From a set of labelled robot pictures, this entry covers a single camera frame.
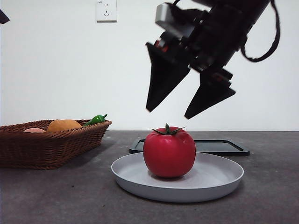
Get pale grey round plate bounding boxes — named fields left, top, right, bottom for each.
left=111, top=152, right=245, bottom=203

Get green pepper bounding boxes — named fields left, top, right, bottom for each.
left=83, top=114, right=108, bottom=127

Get pale pink vegetable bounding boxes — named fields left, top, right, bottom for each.
left=23, top=128, right=47, bottom=134

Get dark rectangular tray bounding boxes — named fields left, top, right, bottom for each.
left=129, top=139, right=250, bottom=157

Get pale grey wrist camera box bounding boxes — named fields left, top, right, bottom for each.
left=155, top=3, right=196, bottom=40

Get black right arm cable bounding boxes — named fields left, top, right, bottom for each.
left=240, top=0, right=281, bottom=63

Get white wall socket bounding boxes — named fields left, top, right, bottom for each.
left=97, top=0, right=118, bottom=23

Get red tomato with green stem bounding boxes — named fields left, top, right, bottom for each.
left=143, top=123, right=196, bottom=178

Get brown wicker basket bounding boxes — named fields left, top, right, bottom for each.
left=0, top=119, right=113, bottom=170

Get orange round fruit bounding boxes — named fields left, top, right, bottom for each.
left=47, top=119, right=83, bottom=133

